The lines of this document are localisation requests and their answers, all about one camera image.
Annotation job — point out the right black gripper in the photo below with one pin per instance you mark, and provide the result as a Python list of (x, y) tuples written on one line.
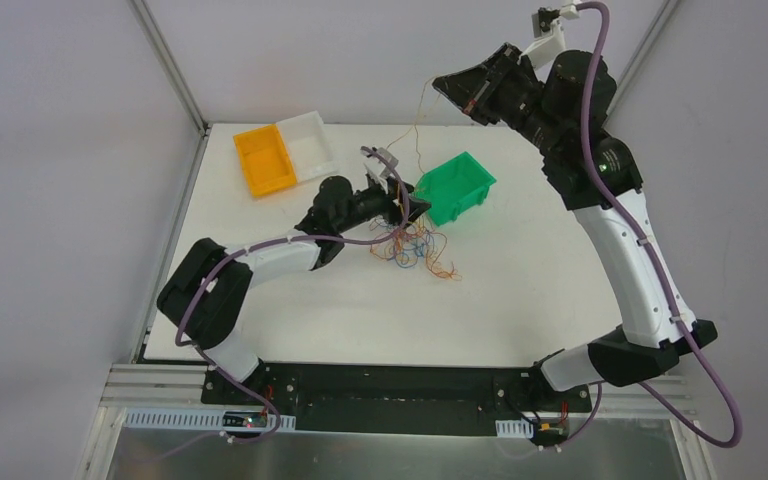
[(496, 82)]

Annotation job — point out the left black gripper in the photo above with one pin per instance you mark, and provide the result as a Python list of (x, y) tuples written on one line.
[(396, 201)]

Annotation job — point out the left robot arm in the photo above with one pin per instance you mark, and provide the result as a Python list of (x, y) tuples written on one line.
[(204, 296)]

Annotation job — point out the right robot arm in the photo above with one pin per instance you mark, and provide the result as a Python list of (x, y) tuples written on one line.
[(599, 182)]

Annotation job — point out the white plastic bin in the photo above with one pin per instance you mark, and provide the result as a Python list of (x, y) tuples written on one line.
[(308, 146)]

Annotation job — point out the orange plastic bin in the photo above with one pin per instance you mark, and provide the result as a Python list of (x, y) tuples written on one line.
[(265, 162)]

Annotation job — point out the green plastic bin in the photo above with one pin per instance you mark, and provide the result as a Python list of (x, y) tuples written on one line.
[(454, 187)]

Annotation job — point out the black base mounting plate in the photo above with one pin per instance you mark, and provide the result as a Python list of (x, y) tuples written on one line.
[(448, 401)]

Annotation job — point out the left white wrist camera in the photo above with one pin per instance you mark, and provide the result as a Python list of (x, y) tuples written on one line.
[(381, 173)]

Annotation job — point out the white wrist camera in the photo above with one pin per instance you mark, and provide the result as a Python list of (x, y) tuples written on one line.
[(381, 173), (549, 40)]

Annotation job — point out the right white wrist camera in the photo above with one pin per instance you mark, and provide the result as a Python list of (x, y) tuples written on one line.
[(549, 40)]

